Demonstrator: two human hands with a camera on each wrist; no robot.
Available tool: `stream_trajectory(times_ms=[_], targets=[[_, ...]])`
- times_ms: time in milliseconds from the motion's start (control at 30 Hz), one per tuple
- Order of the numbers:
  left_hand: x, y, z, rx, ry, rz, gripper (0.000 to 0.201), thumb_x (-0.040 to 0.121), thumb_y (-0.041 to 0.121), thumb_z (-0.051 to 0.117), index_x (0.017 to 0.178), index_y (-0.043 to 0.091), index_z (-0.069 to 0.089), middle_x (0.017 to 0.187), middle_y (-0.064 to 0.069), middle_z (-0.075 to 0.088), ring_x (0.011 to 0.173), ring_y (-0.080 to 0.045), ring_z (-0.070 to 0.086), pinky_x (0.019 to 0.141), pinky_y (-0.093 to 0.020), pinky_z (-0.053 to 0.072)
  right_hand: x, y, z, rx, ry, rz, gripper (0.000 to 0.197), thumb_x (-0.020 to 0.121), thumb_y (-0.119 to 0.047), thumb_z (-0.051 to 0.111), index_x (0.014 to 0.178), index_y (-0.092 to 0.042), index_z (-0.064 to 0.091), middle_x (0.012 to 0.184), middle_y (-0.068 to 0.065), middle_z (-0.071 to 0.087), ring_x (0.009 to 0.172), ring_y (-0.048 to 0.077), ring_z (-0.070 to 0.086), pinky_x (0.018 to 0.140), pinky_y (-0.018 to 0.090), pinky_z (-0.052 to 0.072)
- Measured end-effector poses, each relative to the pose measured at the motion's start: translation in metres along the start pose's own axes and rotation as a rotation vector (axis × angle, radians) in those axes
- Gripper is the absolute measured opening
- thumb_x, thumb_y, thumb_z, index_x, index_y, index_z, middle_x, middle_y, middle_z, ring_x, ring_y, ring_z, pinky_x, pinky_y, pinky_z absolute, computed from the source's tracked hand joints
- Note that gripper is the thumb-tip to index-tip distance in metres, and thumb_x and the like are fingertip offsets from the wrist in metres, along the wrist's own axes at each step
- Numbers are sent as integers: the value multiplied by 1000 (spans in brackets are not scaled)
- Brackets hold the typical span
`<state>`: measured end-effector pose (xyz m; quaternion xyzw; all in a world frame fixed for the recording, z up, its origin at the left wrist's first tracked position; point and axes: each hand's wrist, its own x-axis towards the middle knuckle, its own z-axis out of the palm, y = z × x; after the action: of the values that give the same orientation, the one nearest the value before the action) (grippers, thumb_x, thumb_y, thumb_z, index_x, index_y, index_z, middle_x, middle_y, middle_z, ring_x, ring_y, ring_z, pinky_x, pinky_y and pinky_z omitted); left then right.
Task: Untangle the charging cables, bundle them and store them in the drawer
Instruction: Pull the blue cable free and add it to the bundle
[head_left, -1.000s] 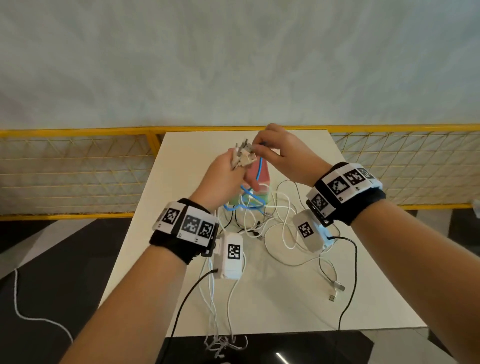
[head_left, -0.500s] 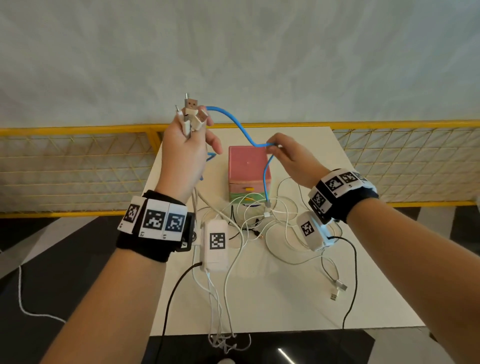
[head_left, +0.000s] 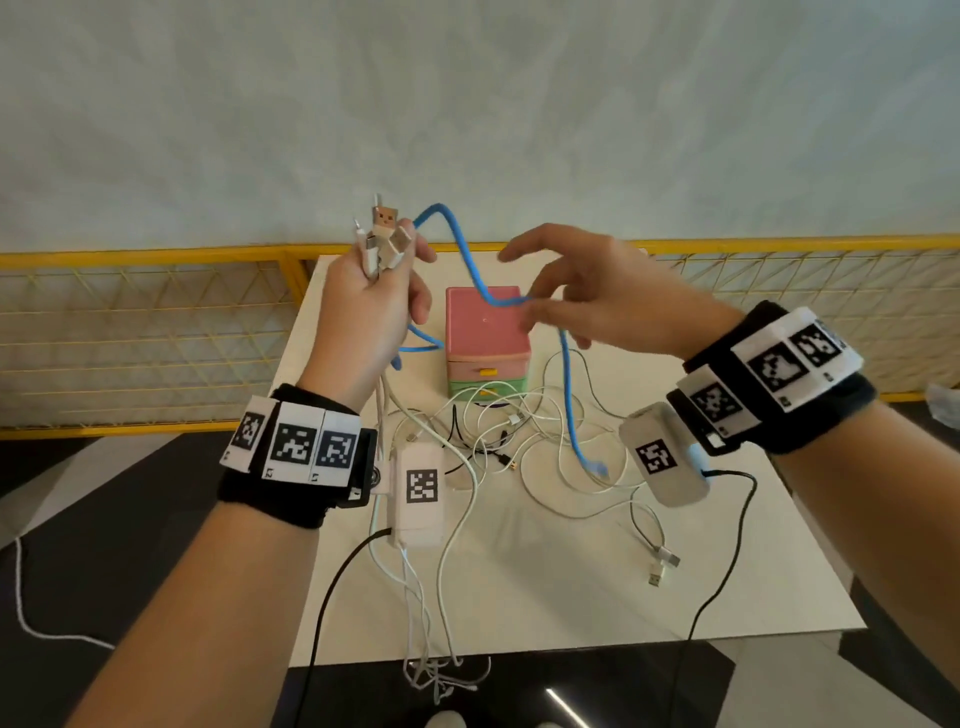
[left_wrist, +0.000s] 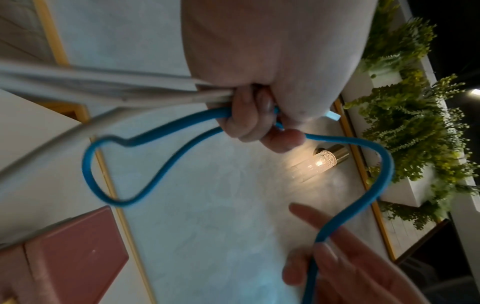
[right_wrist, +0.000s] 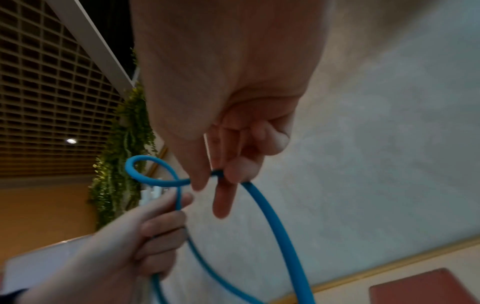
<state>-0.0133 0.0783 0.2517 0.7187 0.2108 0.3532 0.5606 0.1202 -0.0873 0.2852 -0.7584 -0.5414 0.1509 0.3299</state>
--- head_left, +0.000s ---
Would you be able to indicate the white shoe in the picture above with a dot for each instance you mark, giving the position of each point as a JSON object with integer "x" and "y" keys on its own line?
{"x": 446, "y": 721}

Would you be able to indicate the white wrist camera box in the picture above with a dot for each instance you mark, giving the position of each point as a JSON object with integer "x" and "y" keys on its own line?
{"x": 420, "y": 517}
{"x": 667, "y": 480}

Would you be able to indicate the yellow mesh fence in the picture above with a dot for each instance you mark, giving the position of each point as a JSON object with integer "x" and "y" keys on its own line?
{"x": 150, "y": 259}

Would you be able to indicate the white table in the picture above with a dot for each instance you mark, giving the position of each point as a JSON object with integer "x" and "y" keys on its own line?
{"x": 562, "y": 607}

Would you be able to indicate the person's right hand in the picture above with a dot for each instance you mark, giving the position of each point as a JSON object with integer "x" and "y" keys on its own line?
{"x": 622, "y": 300}

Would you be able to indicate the person's left forearm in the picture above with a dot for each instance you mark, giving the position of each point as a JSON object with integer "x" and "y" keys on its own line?
{"x": 195, "y": 622}

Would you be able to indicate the person's left hand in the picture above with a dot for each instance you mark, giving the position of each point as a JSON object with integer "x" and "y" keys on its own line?
{"x": 360, "y": 330}

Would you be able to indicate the pink and green drawer box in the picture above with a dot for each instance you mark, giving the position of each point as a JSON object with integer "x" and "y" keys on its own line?
{"x": 487, "y": 330}

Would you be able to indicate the person's right forearm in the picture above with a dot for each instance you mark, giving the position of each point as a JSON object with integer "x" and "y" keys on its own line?
{"x": 885, "y": 540}

